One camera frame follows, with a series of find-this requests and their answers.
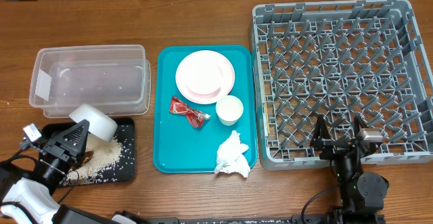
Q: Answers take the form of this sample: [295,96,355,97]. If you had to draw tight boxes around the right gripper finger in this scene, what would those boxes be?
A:
[313,114,331,146]
[353,115,367,139]

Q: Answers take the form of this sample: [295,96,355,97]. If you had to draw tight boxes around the white bowl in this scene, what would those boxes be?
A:
[69,104,118,142]

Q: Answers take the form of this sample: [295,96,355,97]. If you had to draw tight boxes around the rice and food scrap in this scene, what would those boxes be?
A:
[62,123,136,187]

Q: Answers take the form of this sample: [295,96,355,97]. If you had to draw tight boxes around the white napkin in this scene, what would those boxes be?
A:
[214,130,250,179]

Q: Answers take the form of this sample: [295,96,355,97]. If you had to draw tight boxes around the white paper cup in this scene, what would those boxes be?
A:
[216,95,244,126]

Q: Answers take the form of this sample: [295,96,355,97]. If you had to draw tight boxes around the red ketchup packet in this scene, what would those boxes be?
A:
[169,96,211,129]

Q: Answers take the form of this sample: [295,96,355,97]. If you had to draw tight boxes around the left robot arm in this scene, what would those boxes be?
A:
[1,118,150,224]

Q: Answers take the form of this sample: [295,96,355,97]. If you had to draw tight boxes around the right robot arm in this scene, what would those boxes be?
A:
[300,114,389,223]

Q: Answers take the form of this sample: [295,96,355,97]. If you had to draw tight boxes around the grey dishwasher rack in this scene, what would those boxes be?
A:
[250,0,432,171]

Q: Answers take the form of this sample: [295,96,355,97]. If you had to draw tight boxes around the black plastic tray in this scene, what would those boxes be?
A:
[36,117,136,192]

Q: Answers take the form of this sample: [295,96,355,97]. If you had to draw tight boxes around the clear plastic bin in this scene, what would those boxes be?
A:
[28,45,152,118]

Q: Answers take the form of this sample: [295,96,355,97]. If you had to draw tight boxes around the teal plastic tray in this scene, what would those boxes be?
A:
[153,45,257,174]

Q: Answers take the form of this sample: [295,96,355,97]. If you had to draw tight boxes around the pink round plate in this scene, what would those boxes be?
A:
[175,50,235,104]

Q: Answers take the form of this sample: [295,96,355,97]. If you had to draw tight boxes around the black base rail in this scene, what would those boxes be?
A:
[145,214,331,224]

